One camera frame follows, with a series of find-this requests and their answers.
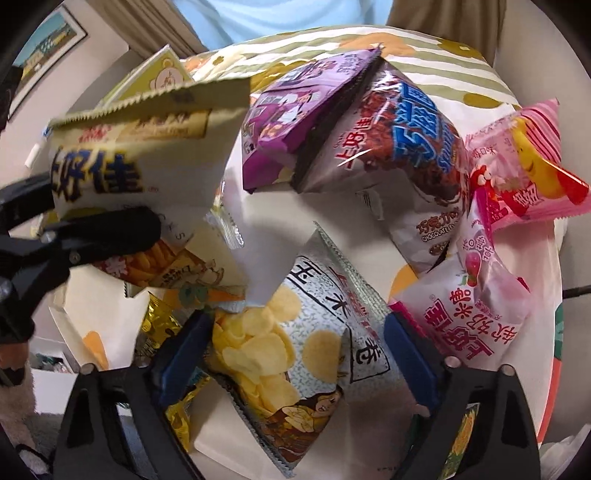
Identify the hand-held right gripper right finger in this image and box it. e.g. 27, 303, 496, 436
383, 311, 541, 480

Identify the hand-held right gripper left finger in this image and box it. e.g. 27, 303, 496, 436
54, 311, 215, 480

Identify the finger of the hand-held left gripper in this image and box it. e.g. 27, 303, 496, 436
0, 173, 56, 234
0, 208, 162, 315

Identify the pink white milk snack bag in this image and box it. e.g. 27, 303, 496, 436
388, 198, 532, 365

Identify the cream corn stick snack bag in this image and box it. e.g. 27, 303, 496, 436
48, 76, 252, 301

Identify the silver potato chip bag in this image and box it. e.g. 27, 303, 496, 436
203, 226, 416, 478

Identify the white chocolate snack bag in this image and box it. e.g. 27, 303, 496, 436
295, 60, 472, 278

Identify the yellow snack bag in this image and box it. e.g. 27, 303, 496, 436
134, 293, 213, 453

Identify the white cardboard box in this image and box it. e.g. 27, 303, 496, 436
48, 272, 153, 370

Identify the beige fluffy rug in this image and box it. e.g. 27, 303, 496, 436
0, 364, 38, 444

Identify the yellow flower print packet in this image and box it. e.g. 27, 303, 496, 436
438, 401, 481, 480

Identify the white fruit print blanket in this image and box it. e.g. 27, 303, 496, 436
46, 92, 568, 480

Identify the white plastic bag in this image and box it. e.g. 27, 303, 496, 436
538, 434, 587, 480

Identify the brown curtain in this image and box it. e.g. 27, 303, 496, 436
385, 0, 506, 65
99, 0, 208, 56

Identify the purple snack bag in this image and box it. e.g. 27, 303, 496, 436
241, 46, 384, 195

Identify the pink candy bag yellow figure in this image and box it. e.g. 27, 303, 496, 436
464, 98, 591, 232

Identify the light blue curtain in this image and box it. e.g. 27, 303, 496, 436
173, 0, 393, 49

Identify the green striped pillow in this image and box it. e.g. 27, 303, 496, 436
180, 25, 522, 112

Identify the framed wall picture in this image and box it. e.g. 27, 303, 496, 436
7, 7, 88, 121

